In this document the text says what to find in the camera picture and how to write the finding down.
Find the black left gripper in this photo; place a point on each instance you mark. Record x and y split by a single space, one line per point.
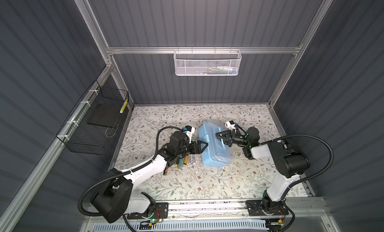
198 145

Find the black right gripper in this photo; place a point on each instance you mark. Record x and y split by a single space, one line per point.
230 138

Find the light blue plastic tool box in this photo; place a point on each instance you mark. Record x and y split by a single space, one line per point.
217 154

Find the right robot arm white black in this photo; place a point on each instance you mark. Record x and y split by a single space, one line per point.
289 161

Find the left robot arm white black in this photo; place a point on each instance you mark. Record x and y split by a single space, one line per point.
116 196

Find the teal utility knife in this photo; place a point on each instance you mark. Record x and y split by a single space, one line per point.
181 162

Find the items in white basket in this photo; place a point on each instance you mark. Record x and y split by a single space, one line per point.
220 70

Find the yellow green tube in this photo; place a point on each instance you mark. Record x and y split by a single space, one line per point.
123 107

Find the black pad in basket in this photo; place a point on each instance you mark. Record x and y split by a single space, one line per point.
105 115

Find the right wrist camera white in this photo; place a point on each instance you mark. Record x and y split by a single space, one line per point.
230 125

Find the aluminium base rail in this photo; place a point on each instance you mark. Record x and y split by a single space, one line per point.
236 208

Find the white wire mesh basket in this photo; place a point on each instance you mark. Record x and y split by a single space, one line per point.
189 62

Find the black wire mesh basket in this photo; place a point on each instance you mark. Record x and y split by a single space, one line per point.
80 137

